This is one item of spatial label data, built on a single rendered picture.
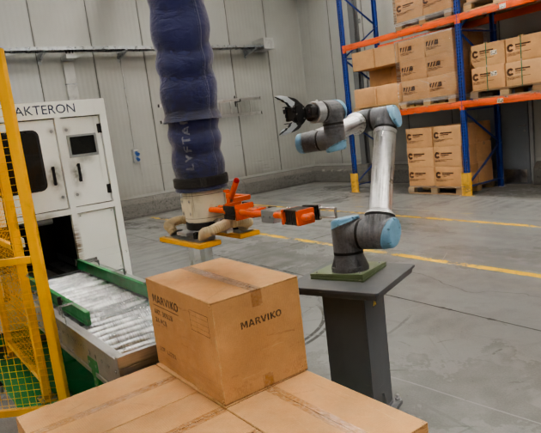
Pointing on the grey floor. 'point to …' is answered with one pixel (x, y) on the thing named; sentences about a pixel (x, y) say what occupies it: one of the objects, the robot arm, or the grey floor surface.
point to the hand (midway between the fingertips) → (277, 116)
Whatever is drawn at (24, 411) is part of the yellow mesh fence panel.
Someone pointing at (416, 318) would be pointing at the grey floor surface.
